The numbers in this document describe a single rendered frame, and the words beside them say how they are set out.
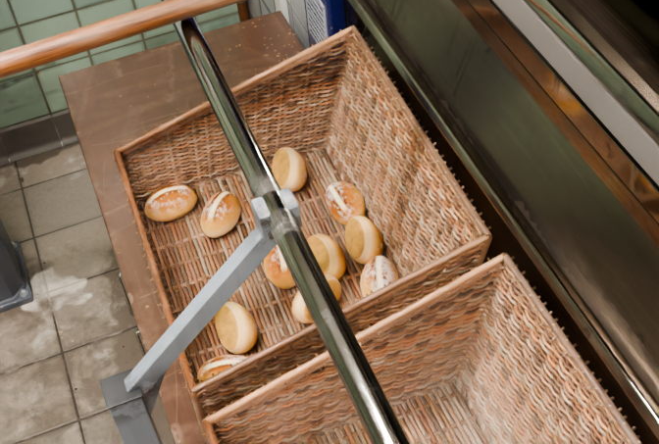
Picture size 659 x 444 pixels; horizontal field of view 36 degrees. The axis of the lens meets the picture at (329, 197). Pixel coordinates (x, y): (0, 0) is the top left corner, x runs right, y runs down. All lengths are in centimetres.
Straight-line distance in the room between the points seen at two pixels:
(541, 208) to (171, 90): 106
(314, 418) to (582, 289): 48
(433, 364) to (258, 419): 28
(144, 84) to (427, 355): 97
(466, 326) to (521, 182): 27
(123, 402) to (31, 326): 138
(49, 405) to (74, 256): 45
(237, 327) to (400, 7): 57
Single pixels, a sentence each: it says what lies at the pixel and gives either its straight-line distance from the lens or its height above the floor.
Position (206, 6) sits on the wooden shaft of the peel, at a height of 119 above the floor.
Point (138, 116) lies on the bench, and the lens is 213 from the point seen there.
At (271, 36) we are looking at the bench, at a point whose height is 58.
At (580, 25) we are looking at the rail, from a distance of 83.
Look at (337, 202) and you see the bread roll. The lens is 178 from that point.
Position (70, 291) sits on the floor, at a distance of 263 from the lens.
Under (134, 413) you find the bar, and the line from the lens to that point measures 124.
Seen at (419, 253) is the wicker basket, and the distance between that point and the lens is 166.
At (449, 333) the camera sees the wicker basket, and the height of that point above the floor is 72.
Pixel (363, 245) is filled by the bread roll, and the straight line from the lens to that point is 172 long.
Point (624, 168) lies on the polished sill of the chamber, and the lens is 113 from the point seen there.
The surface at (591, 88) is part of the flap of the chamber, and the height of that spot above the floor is 142.
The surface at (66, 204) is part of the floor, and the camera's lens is 284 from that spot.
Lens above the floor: 195
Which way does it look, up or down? 46 degrees down
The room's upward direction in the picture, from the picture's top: 7 degrees counter-clockwise
